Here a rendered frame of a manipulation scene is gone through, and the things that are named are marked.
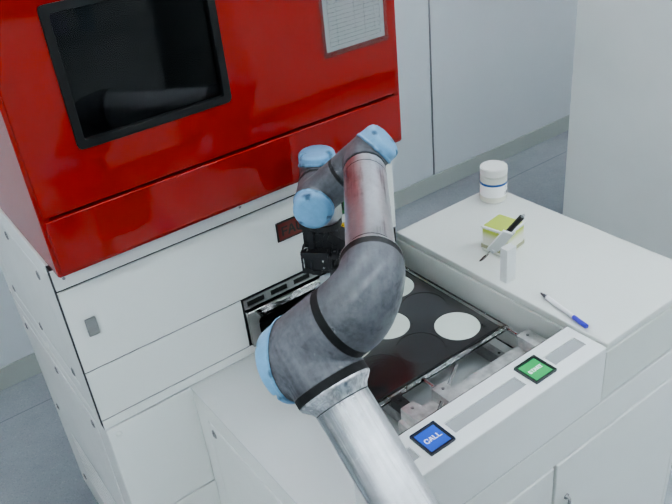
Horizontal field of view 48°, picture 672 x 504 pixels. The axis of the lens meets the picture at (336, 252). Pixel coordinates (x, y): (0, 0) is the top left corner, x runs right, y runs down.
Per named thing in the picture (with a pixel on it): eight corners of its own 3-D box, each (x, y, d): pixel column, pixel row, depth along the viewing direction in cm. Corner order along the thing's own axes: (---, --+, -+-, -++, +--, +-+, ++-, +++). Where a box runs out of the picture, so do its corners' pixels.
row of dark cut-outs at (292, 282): (243, 309, 168) (242, 300, 166) (392, 237, 188) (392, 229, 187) (245, 310, 167) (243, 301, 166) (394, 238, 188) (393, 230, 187)
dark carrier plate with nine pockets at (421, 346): (281, 325, 170) (280, 323, 170) (396, 267, 186) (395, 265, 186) (376, 403, 146) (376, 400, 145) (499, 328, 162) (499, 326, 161)
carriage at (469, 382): (398, 432, 144) (397, 421, 143) (526, 349, 161) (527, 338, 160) (426, 455, 139) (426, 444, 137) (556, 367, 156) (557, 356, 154)
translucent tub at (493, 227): (480, 250, 176) (480, 225, 173) (498, 236, 180) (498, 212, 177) (507, 260, 171) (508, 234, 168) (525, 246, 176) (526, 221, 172)
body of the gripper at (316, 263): (311, 257, 164) (305, 209, 158) (350, 259, 162) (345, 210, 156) (303, 277, 157) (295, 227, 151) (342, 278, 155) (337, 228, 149)
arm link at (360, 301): (377, 275, 93) (363, 106, 133) (315, 322, 98) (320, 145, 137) (437, 324, 98) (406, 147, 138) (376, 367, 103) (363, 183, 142)
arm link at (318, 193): (324, 174, 131) (329, 148, 140) (281, 212, 135) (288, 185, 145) (356, 203, 133) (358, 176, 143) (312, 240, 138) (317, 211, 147)
